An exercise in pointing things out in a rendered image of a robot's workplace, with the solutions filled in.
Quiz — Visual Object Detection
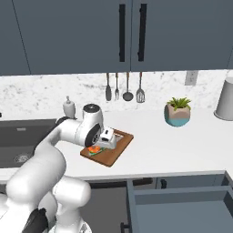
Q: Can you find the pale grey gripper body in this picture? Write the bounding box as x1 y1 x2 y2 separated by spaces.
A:
97 136 118 150

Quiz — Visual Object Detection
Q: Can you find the brown wooden cutting board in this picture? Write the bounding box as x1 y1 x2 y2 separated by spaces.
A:
79 128 135 168

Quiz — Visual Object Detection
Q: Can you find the green plate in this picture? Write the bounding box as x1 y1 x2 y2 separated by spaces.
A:
87 147 107 157

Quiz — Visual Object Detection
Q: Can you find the orange red meat piece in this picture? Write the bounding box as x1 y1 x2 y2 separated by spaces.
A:
87 146 101 154

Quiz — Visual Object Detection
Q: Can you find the blue grey drawer front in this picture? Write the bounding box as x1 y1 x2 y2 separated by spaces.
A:
156 175 226 190

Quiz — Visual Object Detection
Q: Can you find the blue grey open drawer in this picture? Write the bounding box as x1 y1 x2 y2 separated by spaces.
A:
126 170 233 233

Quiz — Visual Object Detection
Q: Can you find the hanging dark ladle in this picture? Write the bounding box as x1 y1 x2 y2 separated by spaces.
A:
122 72 135 102

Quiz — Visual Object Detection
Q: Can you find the hanging dark spoon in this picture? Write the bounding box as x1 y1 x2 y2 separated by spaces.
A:
105 72 113 102

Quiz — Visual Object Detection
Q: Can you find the hanging metal fork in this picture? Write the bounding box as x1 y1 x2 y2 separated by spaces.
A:
114 72 120 101

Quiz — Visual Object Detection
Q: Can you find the white soap dispenser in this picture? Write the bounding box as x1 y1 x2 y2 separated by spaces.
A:
62 96 76 120

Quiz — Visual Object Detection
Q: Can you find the hanging slotted spatula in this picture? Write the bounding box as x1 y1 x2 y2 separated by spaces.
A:
136 72 147 104

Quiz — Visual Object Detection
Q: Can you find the dark grey dishwasher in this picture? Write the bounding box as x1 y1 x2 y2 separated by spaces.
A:
79 178 132 233

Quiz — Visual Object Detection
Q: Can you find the potted green plant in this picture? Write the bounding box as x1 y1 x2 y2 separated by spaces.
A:
164 96 193 128

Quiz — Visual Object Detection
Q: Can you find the dark grey sink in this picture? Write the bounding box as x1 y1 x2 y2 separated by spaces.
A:
0 118 66 169

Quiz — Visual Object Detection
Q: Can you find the blue grey cupboard door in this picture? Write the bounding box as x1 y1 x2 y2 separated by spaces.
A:
0 0 32 76
12 0 133 76
130 0 233 73

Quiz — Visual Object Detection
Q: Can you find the black dishwasher handle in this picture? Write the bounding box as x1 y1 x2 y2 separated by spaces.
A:
86 177 154 189

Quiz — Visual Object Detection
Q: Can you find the white wall socket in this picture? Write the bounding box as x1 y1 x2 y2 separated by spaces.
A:
184 70 199 86

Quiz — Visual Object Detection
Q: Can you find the black cupboard handle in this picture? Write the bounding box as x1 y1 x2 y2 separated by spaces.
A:
137 3 148 63
118 4 127 63

